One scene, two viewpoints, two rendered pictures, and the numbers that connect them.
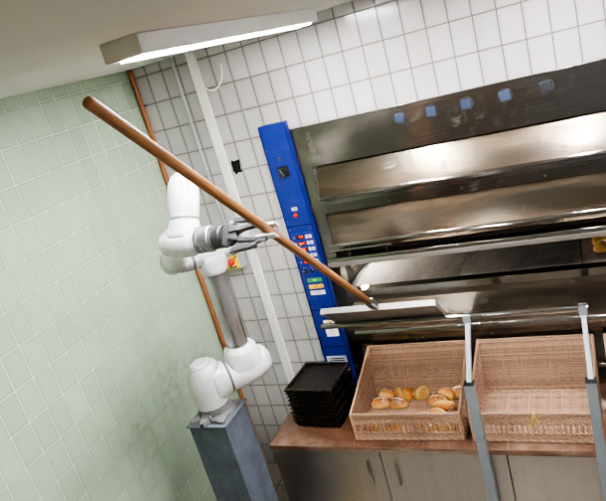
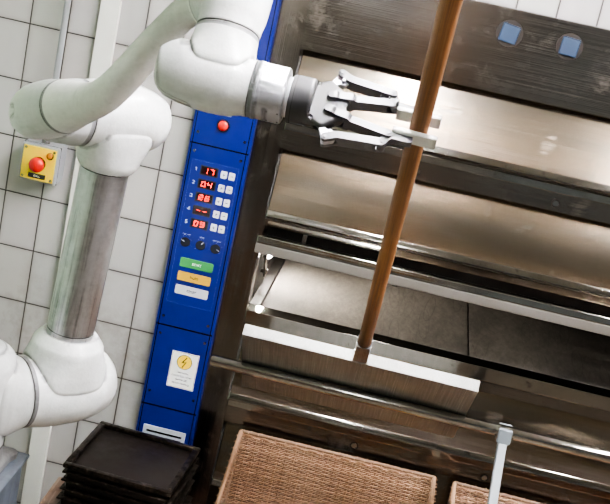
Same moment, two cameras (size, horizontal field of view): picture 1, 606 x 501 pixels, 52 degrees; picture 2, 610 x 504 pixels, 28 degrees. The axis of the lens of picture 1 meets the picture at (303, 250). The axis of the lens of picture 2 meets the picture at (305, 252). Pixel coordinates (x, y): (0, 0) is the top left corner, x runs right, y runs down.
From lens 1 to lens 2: 99 cm
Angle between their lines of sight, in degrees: 22
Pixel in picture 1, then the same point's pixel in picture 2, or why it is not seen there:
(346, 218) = (315, 171)
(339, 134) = (383, 12)
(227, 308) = (96, 252)
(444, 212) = (505, 232)
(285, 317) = not seen: hidden behind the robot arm
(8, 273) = not seen: outside the picture
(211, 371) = (6, 370)
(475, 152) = (607, 151)
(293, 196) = not seen: hidden behind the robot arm
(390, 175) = (443, 128)
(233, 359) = (57, 362)
